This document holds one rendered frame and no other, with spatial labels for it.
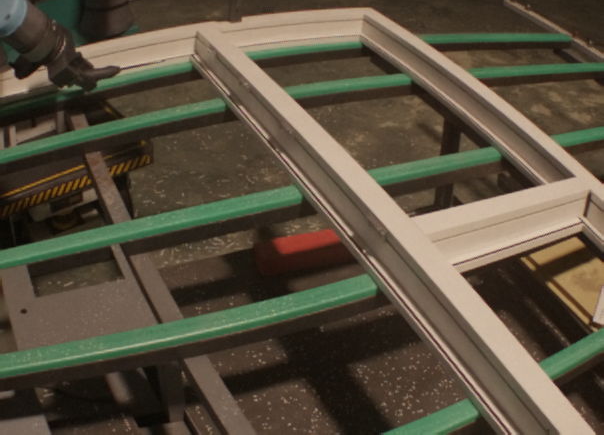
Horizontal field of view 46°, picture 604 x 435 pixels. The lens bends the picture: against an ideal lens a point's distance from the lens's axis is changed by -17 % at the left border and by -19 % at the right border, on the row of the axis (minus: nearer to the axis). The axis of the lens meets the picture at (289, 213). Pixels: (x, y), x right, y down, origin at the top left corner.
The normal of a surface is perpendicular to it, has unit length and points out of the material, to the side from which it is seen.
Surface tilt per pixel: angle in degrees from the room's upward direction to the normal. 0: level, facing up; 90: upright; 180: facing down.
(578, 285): 0
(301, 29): 90
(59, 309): 0
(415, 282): 90
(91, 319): 0
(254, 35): 90
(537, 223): 90
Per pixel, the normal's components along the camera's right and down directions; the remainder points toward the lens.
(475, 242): 0.40, 0.51
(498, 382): -0.91, 0.18
